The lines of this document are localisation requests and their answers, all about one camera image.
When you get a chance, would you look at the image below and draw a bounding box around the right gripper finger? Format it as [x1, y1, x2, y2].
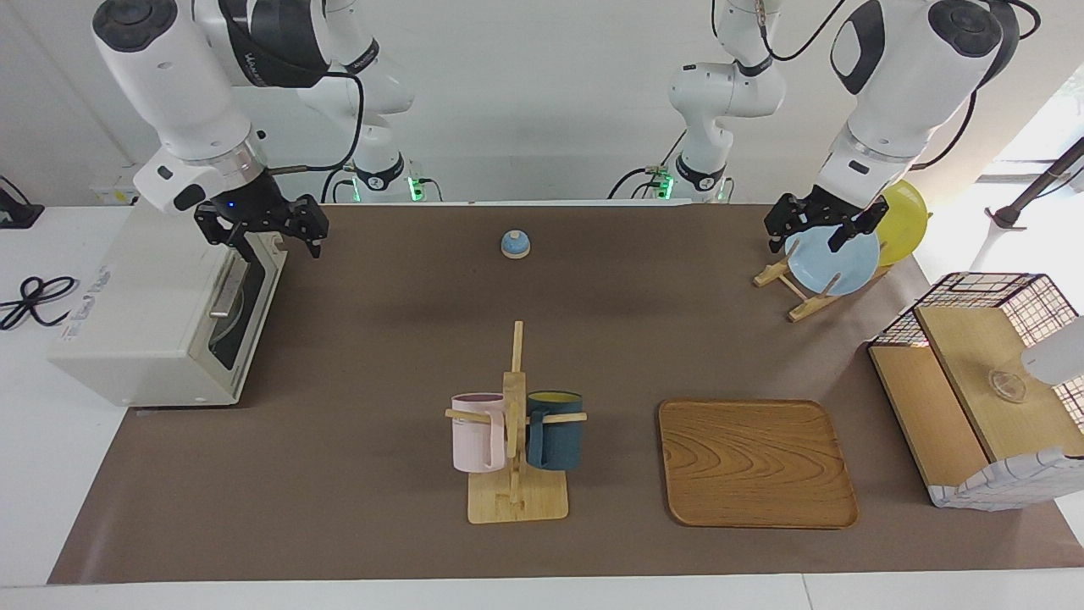
[286, 195, 330, 259]
[195, 210, 263, 265]

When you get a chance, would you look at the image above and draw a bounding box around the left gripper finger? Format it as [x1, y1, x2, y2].
[828, 198, 889, 253]
[764, 195, 801, 254]

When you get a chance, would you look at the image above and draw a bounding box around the glass oven door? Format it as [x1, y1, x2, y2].
[199, 233, 290, 399]

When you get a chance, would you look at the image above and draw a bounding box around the white toaster oven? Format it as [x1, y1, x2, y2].
[47, 199, 259, 409]

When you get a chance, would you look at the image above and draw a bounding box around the yellow plate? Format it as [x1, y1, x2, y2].
[872, 179, 930, 268]

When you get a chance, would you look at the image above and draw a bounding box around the light blue plate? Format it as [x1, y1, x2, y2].
[783, 227, 882, 297]

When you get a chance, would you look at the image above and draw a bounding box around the wooden dish rack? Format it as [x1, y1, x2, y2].
[753, 240, 894, 324]

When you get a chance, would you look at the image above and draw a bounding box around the black stand pole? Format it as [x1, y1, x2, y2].
[985, 136, 1084, 231]

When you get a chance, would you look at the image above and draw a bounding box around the large wooden shelf board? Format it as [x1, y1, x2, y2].
[915, 303, 1084, 464]

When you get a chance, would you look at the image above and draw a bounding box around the narrow wooden shelf board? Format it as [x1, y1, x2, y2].
[870, 343, 992, 491]

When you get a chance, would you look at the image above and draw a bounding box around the clear glass cup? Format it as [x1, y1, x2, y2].
[987, 369, 1028, 404]

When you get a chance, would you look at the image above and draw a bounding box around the white cylindrical object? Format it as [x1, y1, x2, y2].
[1020, 316, 1084, 387]

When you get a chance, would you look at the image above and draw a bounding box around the brown table mat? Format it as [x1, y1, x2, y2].
[47, 202, 1084, 585]

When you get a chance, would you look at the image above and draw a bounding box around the wooden serving tray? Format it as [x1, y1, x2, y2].
[658, 398, 860, 530]

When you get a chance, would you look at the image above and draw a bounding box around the pink mug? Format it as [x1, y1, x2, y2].
[451, 392, 507, 474]

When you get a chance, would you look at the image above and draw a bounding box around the white checked cloth liner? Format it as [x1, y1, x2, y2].
[927, 445, 1084, 512]

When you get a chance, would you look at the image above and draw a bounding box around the dark blue mug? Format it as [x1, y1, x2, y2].
[525, 390, 584, 472]

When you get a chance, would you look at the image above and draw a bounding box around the wooden mug rack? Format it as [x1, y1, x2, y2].
[445, 320, 588, 524]

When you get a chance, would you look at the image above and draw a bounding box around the black base cable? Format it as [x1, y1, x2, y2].
[607, 127, 689, 201]
[320, 165, 357, 204]

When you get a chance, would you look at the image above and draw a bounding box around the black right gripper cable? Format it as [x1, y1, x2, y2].
[269, 69, 366, 175]

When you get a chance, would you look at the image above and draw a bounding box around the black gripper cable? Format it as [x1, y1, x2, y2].
[910, 0, 1043, 170]
[269, 69, 366, 175]

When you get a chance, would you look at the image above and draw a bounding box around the white wall socket box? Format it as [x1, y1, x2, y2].
[89, 174, 141, 206]

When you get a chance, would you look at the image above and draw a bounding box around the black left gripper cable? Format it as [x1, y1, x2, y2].
[910, 0, 1043, 170]

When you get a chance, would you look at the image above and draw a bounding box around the black wire basket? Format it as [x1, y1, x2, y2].
[868, 271, 1084, 424]

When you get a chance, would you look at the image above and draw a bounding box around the black cable bundle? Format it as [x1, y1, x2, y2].
[0, 275, 79, 331]

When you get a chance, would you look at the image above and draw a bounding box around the black clamp mount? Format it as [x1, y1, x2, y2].
[0, 176, 45, 230]

